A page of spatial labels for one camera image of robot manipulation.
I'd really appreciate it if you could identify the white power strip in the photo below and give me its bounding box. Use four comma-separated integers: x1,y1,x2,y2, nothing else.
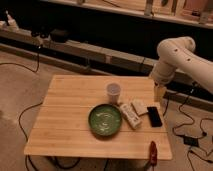
120,103,142,129

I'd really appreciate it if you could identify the green ceramic bowl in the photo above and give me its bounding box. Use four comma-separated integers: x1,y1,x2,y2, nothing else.
88,104,122,137

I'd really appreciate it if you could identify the black power adapter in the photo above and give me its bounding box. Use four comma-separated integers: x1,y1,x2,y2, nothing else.
183,136,199,147

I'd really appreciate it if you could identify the white spray bottle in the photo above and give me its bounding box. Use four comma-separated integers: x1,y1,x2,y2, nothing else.
5,11,19,31

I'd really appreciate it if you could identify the wooden table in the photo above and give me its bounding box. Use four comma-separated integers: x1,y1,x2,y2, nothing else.
24,75,172,160

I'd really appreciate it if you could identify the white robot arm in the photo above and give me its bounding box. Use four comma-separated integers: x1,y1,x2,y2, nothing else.
150,37,213,101

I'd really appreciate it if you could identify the translucent plastic cup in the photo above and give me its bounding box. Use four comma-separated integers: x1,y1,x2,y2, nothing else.
106,83,121,104

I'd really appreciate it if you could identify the red handled tool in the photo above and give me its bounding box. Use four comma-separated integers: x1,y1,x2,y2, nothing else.
149,141,157,166

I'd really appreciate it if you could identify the white sponge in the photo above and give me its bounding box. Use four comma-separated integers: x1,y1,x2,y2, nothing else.
131,100,147,116

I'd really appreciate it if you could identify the black smartphone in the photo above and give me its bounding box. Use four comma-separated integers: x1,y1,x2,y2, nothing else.
147,107,162,127

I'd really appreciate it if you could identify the black box on ledge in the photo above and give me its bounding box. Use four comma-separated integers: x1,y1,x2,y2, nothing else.
50,29,69,43

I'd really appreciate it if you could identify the black floor cable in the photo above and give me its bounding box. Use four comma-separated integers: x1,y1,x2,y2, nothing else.
18,101,44,171

